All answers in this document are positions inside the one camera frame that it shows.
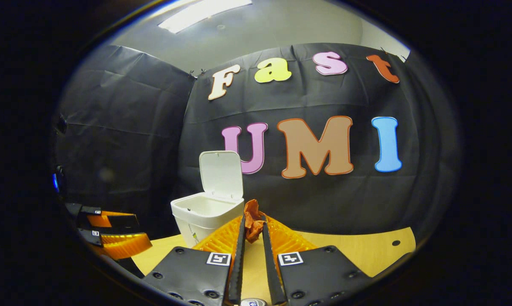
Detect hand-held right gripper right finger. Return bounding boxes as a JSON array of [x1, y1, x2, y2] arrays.
[[261, 215, 373, 306]]

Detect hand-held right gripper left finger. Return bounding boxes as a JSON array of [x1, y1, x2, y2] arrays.
[[142, 215, 247, 306]]

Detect orange paper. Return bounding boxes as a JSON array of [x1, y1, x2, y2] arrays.
[[244, 199, 266, 244]]

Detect white desktop garbage bin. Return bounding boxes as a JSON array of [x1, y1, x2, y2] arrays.
[[171, 150, 245, 249]]

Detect wooden desktop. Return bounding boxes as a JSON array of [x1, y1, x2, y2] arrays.
[[130, 227, 416, 306]]

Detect black backdrop cloth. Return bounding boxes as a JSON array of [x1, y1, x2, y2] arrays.
[[52, 42, 462, 255]]

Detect ceiling light panel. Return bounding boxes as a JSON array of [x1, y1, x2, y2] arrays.
[[158, 0, 253, 34]]

